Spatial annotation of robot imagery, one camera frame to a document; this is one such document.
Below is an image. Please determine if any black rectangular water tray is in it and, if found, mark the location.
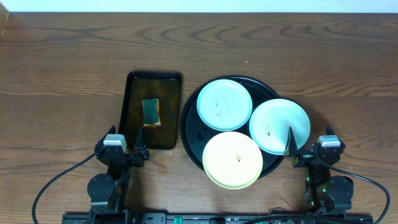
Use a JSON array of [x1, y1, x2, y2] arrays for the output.
[[118, 71, 182, 150]]

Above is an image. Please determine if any orange green scrub sponge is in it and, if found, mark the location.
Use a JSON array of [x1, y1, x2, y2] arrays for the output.
[[142, 98, 161, 127]]

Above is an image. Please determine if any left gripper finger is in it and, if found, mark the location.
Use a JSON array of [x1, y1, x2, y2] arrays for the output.
[[104, 126, 116, 138], [134, 126, 146, 149]]

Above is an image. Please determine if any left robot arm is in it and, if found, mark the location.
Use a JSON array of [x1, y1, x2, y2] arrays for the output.
[[87, 126, 150, 213]]

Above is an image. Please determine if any light blue plate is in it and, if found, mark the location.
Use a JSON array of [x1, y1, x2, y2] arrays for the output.
[[197, 79, 253, 131]]

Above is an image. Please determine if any left black cable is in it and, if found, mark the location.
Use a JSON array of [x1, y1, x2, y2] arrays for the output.
[[31, 152, 98, 224]]

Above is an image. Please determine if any pale green plate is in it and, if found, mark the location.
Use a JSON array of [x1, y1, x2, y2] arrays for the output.
[[249, 99, 311, 156]]

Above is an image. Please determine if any yellow plate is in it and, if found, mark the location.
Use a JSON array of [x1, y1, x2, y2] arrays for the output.
[[202, 131, 263, 190]]

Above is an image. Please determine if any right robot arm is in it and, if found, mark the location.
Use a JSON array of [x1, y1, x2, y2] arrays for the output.
[[284, 126, 354, 216]]

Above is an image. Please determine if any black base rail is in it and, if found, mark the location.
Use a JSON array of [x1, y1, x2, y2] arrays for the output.
[[62, 212, 373, 224]]

